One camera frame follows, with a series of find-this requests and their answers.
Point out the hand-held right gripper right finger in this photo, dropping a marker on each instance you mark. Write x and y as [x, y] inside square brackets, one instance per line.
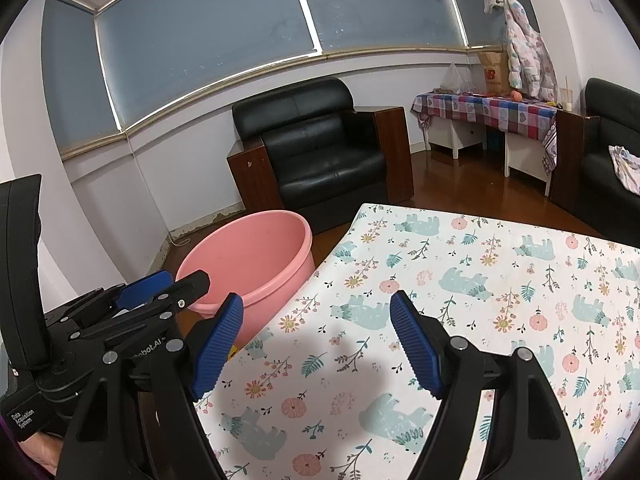
[415, 345]

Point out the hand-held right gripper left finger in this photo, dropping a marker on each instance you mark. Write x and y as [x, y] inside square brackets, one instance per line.
[220, 345]

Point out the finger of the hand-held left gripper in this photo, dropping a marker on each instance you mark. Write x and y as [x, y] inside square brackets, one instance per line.
[192, 285]
[145, 285]

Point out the pink plastic bucket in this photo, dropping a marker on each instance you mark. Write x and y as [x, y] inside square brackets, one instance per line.
[250, 245]

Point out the person's left hand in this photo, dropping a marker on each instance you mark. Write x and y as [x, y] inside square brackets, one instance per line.
[42, 455]

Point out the black leather armchair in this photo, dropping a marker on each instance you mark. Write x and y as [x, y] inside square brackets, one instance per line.
[320, 160]
[600, 195]

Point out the white desk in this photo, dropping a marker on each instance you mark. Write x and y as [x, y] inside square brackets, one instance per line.
[455, 135]

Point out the plaid cloth side table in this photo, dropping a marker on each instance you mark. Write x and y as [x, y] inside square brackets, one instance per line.
[490, 110]

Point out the window with grey blinds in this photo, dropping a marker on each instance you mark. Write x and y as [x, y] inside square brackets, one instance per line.
[200, 35]

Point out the tied clear plastic bag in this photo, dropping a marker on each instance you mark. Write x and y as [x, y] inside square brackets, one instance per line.
[454, 80]

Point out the orange fruit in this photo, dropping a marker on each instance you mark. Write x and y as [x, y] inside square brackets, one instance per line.
[515, 96]

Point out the white floral cloth bundle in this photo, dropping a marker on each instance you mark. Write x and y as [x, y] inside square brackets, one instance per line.
[625, 165]

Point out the brown paper bag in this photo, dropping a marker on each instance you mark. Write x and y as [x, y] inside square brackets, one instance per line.
[492, 75]

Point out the plastic cup with straw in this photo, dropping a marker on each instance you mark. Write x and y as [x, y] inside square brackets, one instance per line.
[566, 97]

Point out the floral padded jacket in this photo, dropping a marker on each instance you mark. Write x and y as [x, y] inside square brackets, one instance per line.
[530, 50]

